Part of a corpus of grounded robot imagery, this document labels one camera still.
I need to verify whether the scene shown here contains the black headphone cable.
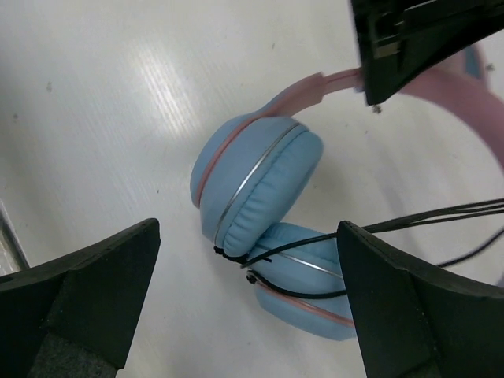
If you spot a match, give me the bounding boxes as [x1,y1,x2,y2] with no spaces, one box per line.
[212,198,504,300]

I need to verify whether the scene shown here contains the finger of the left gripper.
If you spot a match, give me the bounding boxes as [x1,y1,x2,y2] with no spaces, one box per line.
[351,0,503,106]

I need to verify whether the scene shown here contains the aluminium frame rail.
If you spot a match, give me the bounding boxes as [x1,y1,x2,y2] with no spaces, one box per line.
[1,202,29,276]

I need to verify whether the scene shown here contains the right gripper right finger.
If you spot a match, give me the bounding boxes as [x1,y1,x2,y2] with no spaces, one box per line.
[336,221,503,377]

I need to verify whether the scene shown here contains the pink blue cat-ear headphones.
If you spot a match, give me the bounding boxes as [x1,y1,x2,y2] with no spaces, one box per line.
[189,43,504,342]

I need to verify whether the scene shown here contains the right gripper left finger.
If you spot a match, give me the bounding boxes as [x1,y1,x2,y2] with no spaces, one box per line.
[1,218,161,377]

